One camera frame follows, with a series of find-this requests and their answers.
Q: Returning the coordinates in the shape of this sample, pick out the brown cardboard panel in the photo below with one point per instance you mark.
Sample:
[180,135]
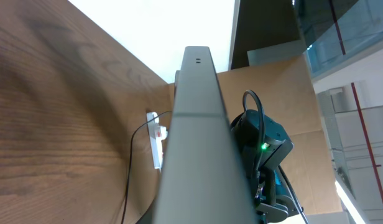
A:
[288,98]

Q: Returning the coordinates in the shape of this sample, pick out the white power strip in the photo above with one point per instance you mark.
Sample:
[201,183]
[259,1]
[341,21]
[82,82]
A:
[157,133]

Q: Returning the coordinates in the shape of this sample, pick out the red vertical pole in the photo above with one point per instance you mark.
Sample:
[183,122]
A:
[359,107]

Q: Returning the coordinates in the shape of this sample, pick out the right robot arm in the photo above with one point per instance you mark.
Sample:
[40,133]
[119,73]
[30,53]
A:
[273,198]

